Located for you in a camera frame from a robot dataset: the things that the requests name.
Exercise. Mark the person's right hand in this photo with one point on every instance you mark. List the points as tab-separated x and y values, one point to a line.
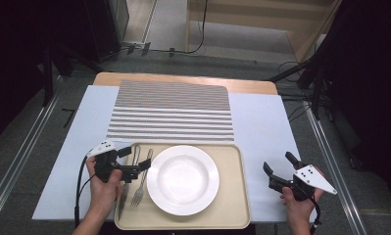
299	212

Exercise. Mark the light wooden partition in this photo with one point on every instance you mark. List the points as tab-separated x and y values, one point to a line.
248	16

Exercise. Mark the black stand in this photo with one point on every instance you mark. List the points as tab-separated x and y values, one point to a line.
47	75

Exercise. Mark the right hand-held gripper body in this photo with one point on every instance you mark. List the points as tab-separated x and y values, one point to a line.
310	178

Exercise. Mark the metal floor rail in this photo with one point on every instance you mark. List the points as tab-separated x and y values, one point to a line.
333	169
16	163

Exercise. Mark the black tape strip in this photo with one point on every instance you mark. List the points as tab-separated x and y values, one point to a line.
69	117

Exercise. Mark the black cabinet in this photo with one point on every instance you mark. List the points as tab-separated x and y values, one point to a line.
106	26

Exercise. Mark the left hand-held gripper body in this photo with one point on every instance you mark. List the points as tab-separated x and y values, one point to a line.
105	163

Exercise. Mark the beige plastic tray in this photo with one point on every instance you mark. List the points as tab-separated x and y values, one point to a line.
232	196

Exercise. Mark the white deep plate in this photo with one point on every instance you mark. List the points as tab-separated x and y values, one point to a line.
182	180

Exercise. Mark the person's left hand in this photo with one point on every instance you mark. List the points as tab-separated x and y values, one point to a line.
103	196

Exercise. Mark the silver fork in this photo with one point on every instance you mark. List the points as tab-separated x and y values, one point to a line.
139	196

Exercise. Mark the grey striped placemat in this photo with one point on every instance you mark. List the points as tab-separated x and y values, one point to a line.
170	111

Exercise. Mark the silver table knife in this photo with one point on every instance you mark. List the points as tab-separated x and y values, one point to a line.
136	153

